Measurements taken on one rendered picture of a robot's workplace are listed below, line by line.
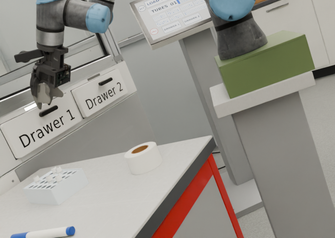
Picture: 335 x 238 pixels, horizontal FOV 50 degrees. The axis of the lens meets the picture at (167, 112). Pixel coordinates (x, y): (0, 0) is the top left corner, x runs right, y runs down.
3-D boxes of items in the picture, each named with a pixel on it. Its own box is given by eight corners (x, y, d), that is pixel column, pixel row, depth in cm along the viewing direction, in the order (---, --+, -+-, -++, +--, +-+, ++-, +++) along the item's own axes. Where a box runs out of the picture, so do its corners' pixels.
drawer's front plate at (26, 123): (82, 120, 128) (69, 91, 126) (19, 158, 104) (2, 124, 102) (79, 121, 129) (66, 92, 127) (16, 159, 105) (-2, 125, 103)
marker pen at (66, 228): (77, 231, 58) (73, 223, 58) (72, 237, 57) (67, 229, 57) (18, 239, 64) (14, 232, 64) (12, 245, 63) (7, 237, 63)
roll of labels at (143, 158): (126, 178, 73) (118, 160, 72) (138, 162, 80) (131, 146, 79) (157, 170, 71) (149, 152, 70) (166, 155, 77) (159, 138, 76)
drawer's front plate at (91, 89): (128, 92, 154) (118, 67, 152) (86, 117, 130) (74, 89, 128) (125, 93, 155) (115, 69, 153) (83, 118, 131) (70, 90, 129)
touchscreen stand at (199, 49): (308, 185, 187) (247, -7, 166) (231, 221, 183) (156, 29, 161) (266, 158, 236) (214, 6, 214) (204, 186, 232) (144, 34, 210)
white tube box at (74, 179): (89, 182, 79) (82, 168, 78) (58, 205, 73) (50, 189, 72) (59, 183, 87) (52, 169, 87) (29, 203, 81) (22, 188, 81)
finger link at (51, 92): (60, 110, 113) (58, 85, 107) (45, 103, 115) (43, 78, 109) (67, 105, 115) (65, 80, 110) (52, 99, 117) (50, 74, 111)
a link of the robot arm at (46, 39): (29, 26, 98) (50, 22, 105) (29, 43, 100) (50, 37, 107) (51, 34, 96) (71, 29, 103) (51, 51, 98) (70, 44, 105)
